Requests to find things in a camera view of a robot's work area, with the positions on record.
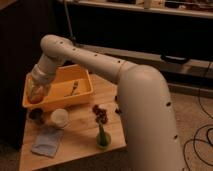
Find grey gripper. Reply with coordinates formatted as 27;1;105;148
26;65;55;100

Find yellow apple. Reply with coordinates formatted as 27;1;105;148
28;88;44;104

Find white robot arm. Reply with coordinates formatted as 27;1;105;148
27;35;185;171

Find small metal cup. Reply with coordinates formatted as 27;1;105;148
29;108;44;124

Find white ceramic cup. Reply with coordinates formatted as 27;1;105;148
50;108;69;128

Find yellow plastic bin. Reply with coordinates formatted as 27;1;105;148
22;64;93;112

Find fork in bin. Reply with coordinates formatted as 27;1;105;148
65;81;79;97

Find blue folded cloth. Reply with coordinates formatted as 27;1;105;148
31;127;63;157

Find dark grape bunch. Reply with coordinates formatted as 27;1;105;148
92;105;108;124

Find metal pole stand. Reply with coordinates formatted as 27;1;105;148
63;0;77;45

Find green vase with stem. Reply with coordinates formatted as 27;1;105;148
96;122;111;149

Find black rectangular block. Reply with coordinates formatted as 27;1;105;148
115;108;122;115

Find black object on shelf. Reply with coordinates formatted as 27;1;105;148
160;55;190;64

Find black floor cables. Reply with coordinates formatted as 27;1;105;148
182;59;213;171

